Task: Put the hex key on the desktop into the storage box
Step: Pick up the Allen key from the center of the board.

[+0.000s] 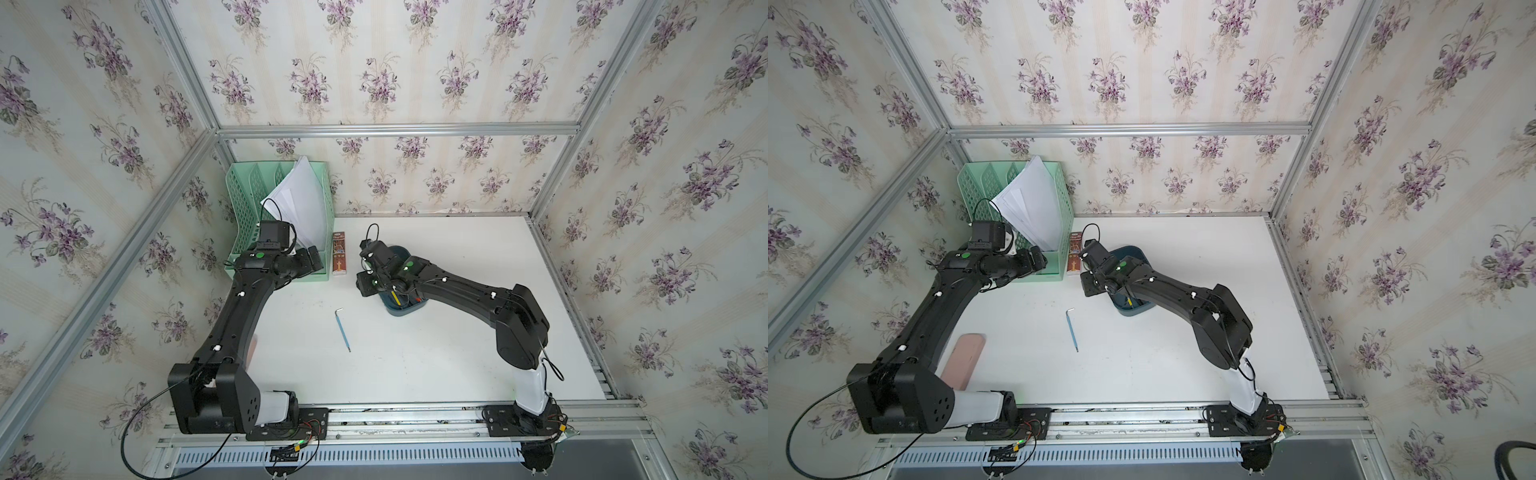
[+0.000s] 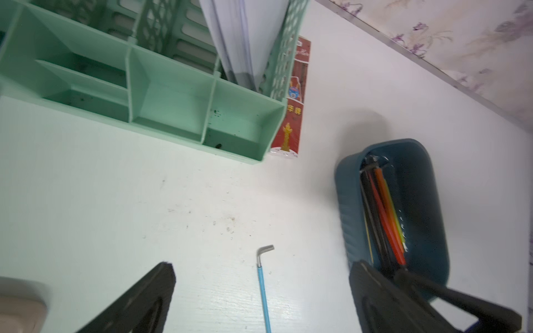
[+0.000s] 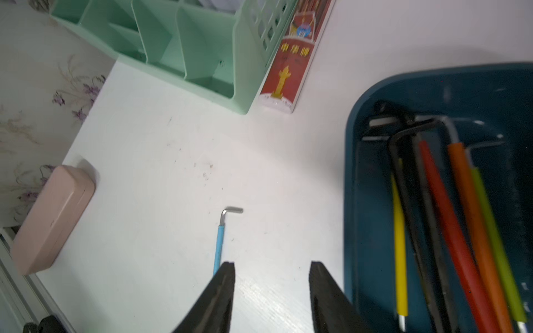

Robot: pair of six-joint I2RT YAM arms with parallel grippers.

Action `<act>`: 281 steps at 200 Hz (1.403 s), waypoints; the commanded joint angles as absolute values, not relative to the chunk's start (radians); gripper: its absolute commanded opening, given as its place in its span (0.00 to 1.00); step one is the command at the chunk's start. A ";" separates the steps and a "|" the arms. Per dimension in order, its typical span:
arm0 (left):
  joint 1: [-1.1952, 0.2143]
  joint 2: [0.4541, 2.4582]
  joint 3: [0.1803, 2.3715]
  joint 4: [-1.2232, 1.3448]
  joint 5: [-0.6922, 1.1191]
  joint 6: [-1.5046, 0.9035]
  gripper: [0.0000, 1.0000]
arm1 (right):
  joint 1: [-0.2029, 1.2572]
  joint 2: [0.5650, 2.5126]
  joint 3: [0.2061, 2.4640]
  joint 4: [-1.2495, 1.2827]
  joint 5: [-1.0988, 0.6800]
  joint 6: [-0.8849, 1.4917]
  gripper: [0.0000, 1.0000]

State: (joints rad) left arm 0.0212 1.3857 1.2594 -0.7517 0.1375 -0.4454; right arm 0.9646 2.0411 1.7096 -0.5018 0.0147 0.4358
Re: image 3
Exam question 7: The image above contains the yellow hex key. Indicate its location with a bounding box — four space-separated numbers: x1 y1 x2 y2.
390 170 409 332

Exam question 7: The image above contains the teal plastic storage box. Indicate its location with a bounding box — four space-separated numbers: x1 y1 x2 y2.
344 62 532 332

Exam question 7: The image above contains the pink object beside table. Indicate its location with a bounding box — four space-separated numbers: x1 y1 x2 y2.
10 165 95 276

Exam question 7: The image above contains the blue hex key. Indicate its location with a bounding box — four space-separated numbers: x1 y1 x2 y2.
212 206 244 275

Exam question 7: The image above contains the thin black hex key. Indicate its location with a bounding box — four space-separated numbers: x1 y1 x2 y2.
387 119 445 332

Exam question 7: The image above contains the green mesh file organizer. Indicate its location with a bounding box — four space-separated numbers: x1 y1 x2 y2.
50 0 296 115

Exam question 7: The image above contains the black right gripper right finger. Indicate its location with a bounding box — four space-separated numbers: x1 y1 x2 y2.
309 262 371 332

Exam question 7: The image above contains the lime green hex key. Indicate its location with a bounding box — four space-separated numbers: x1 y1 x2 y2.
465 139 528 332

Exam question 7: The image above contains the orange hex key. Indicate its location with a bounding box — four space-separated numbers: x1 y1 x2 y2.
440 116 514 332

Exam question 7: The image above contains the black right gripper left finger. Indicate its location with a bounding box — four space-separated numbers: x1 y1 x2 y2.
174 262 235 332

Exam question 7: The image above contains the long black hex key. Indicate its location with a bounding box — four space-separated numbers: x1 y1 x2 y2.
374 100 458 332

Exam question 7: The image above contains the red hex key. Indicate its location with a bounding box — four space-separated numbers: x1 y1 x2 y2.
368 115 502 333

